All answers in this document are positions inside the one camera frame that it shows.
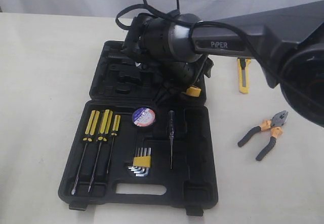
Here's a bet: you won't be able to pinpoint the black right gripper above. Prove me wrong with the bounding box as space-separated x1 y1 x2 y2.
122 16 214 90

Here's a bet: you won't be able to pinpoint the yellow measuring tape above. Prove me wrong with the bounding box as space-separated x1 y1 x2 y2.
185 86 201 97

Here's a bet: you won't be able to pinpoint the black electrical tape roll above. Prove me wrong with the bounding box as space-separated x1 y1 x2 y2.
132 107 156 128

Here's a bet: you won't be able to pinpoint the yellow utility knife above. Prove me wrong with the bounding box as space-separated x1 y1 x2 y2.
237 58 251 94

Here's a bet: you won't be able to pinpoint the pliers black orange handles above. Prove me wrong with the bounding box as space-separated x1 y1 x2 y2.
237 110 289 162

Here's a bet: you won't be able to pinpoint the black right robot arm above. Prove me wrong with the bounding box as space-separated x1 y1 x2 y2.
118 1 323 126

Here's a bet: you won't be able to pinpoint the black plastic tool case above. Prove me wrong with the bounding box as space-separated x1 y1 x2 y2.
58 41 218 216

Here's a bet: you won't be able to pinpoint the voltage tester screwdriver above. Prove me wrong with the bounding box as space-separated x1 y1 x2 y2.
168 110 175 169

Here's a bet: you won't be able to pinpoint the small yellow black screwdriver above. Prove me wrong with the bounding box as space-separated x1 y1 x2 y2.
106 115 121 174

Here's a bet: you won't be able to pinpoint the middle yellow black screwdriver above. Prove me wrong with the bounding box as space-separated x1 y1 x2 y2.
88 109 113 193

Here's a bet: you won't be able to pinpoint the large yellow black screwdriver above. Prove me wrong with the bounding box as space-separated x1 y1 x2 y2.
71 110 100 196

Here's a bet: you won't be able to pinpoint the hex key set yellow holder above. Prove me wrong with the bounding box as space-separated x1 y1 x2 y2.
127 147 151 177

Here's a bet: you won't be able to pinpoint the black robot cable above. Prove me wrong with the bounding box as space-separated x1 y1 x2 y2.
115 0 324 108

